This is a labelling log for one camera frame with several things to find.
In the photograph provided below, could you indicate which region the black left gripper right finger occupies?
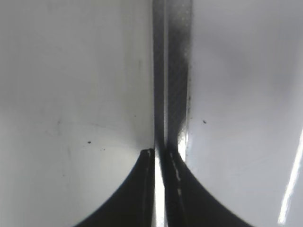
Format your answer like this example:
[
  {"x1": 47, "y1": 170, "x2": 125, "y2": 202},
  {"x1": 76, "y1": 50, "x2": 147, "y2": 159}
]
[{"x1": 160, "y1": 149, "x2": 251, "y2": 227}]

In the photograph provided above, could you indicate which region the white magnetic whiteboard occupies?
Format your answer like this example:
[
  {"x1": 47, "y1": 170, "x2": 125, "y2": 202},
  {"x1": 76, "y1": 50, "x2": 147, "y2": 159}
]
[{"x1": 151, "y1": 0, "x2": 303, "y2": 227}]

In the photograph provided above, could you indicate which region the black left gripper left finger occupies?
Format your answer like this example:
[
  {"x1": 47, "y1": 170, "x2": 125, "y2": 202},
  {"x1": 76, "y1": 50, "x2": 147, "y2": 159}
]
[{"x1": 77, "y1": 148, "x2": 155, "y2": 227}]

